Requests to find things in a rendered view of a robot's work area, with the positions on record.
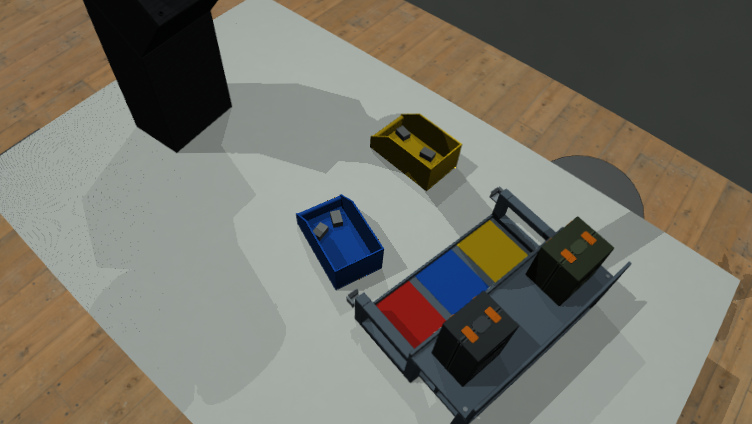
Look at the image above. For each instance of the black case with orange latches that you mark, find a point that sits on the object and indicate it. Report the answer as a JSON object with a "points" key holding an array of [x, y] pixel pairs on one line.
{"points": [[565, 262], [472, 337]]}

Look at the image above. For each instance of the blue bin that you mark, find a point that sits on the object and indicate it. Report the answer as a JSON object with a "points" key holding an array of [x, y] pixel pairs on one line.
{"points": [[347, 253]]}

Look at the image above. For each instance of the yellow bin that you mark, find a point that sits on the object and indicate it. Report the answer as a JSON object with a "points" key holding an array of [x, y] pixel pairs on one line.
{"points": [[423, 133]]}

